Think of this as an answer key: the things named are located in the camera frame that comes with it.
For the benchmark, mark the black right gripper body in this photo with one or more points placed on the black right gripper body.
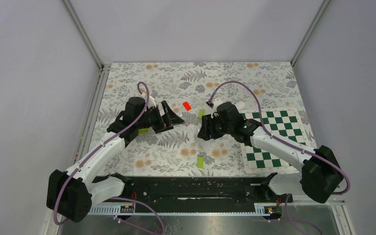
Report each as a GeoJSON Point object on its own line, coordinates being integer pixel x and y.
{"type": "Point", "coordinates": [219, 128]}

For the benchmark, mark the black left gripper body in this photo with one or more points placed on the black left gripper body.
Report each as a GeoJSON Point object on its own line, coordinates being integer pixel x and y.
{"type": "Point", "coordinates": [154, 119]}

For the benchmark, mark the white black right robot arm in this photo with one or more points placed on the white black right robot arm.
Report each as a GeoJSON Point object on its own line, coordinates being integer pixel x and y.
{"type": "Point", "coordinates": [318, 173]}

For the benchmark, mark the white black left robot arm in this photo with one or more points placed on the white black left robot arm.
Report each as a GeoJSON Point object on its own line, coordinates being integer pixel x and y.
{"type": "Point", "coordinates": [72, 193]}

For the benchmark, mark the green toy brick upper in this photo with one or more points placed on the green toy brick upper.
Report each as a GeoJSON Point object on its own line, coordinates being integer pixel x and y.
{"type": "Point", "coordinates": [201, 113]}

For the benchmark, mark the green toy brick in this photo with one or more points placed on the green toy brick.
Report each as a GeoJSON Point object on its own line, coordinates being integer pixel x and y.
{"type": "Point", "coordinates": [200, 162]}
{"type": "Point", "coordinates": [201, 113]}

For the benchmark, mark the red toy brick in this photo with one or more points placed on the red toy brick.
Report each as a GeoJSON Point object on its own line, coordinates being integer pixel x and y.
{"type": "Point", "coordinates": [187, 106]}

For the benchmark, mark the green toy brick lower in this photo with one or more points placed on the green toy brick lower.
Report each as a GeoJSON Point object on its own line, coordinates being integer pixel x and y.
{"type": "Point", "coordinates": [200, 162]}

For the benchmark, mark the floral patterned table mat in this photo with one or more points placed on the floral patterned table mat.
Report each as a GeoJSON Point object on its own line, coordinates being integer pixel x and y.
{"type": "Point", "coordinates": [249, 85]}

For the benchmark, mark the green white checkerboard mat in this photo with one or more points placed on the green white checkerboard mat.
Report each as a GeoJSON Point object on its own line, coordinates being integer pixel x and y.
{"type": "Point", "coordinates": [286, 122]}

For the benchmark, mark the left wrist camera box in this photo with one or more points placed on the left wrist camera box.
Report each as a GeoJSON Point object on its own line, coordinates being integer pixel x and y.
{"type": "Point", "coordinates": [152, 97]}

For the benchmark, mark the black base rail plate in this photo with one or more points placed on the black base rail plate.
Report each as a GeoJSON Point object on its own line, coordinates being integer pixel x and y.
{"type": "Point", "coordinates": [202, 194]}

